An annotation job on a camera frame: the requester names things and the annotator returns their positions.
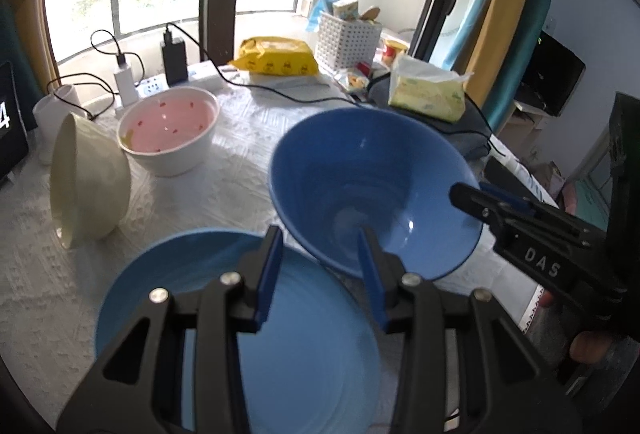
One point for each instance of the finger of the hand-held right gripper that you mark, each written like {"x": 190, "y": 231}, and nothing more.
{"x": 540, "y": 259}
{"x": 510, "y": 196}

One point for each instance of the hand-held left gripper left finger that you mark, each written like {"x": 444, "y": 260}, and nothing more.
{"x": 267, "y": 284}

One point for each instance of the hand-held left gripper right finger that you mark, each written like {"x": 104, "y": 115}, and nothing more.
{"x": 375, "y": 284}

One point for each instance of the blue plate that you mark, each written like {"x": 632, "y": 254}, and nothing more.
{"x": 300, "y": 364}

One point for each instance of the blue bowl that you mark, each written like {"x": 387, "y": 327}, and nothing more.
{"x": 360, "y": 174}

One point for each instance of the pink bowl with red dots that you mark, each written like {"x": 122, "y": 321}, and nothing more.
{"x": 165, "y": 124}

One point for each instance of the cream bowl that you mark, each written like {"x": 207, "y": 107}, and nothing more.
{"x": 95, "y": 184}

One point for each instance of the person's right hand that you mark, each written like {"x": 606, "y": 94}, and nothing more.
{"x": 590, "y": 348}

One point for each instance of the black flat box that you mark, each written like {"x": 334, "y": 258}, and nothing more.
{"x": 502, "y": 176}

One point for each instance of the white textured tablecloth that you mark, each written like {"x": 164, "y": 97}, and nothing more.
{"x": 210, "y": 199}

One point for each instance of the black monitor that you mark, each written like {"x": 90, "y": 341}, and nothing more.
{"x": 550, "y": 74}

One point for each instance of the yellow-green tissue pack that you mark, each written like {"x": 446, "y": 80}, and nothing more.
{"x": 425, "y": 94}

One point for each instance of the teal curtain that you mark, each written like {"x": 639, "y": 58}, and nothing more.
{"x": 530, "y": 39}

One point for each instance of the red and yellow can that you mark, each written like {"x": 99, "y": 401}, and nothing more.
{"x": 395, "y": 51}

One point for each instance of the clear snack packet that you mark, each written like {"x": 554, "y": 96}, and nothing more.
{"x": 356, "y": 79}

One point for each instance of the white perforated basket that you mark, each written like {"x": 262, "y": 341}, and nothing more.
{"x": 347, "y": 44}

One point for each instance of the white power strip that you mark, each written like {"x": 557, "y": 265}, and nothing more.
{"x": 155, "y": 87}

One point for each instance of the yellow wipes packet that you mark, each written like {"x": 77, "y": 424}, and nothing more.
{"x": 275, "y": 56}

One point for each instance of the brown wooden utensil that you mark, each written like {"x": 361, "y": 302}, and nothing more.
{"x": 370, "y": 13}

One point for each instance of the black charger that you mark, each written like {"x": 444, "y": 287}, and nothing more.
{"x": 174, "y": 59}

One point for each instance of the white charger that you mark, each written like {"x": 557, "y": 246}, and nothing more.
{"x": 125, "y": 81}

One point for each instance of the pale yellow carton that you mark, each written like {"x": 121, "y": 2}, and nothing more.
{"x": 346, "y": 9}

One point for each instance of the blue plastic packet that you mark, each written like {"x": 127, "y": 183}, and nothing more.
{"x": 322, "y": 6}

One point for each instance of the white desk lamp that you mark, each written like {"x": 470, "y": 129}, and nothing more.
{"x": 47, "y": 114}

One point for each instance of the cardboard box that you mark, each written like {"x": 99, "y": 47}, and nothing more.
{"x": 311, "y": 0}

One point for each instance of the black tablet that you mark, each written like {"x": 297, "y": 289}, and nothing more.
{"x": 10, "y": 139}

